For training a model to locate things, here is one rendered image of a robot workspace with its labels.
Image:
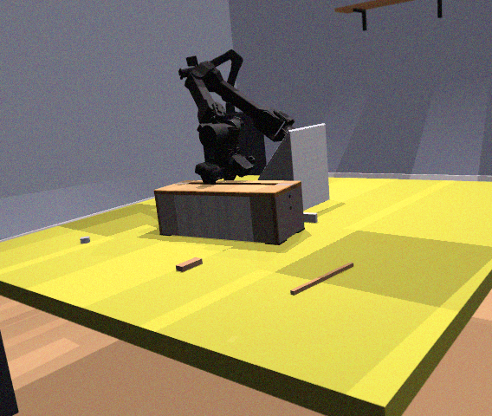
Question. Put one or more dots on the small tan rectangular block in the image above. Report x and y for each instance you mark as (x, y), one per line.
(189, 264)

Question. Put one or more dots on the tan thin wooden stick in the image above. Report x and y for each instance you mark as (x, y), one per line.
(320, 279)

